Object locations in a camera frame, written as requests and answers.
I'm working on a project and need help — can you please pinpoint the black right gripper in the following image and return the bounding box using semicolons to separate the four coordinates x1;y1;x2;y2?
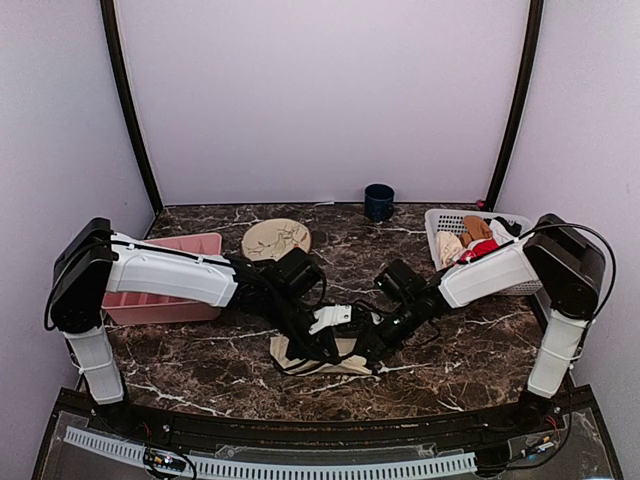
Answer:
347;298;422;368

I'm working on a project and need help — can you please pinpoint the cream underwear with navy trim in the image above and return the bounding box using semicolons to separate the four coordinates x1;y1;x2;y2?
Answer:
269;335;372;376

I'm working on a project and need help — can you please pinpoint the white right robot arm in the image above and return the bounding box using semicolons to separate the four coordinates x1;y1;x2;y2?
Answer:
355;214;617;434

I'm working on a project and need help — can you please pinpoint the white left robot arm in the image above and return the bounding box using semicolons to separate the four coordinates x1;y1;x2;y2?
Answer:
43;217;353;436

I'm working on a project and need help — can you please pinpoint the bird pattern ceramic plate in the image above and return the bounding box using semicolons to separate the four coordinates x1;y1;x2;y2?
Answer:
241;218;312;261

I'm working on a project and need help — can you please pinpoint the beige garment in basket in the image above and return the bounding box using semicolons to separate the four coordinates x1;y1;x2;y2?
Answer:
436;231;466;267

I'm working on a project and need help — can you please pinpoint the dark blue mug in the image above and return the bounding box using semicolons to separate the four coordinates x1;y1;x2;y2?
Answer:
364;184;395;223

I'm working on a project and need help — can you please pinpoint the white plastic laundry basket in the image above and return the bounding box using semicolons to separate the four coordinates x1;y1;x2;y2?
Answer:
425;209;542;307

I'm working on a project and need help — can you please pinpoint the red garment in basket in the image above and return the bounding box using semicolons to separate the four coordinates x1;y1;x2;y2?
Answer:
454;239;499;263

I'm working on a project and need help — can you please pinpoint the brown garment in basket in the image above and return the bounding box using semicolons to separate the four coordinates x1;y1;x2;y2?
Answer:
460;215;493;247

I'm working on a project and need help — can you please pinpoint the white garment in basket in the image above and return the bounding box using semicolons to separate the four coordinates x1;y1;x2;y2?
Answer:
488;216;523;246

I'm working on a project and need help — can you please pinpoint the pink divided organizer box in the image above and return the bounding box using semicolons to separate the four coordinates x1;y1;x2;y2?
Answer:
102;233;222;325

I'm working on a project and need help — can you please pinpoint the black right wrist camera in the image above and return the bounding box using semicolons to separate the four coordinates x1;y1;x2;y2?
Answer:
374;259;427;303

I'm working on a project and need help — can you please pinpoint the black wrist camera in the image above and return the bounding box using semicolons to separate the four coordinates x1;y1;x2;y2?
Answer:
374;259;427;303
273;248;324;298

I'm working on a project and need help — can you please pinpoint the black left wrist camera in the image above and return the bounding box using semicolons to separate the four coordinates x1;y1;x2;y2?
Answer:
273;248;324;298

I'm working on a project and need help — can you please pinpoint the grey slotted cable duct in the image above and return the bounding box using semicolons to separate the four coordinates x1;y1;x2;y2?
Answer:
63;427;477;479

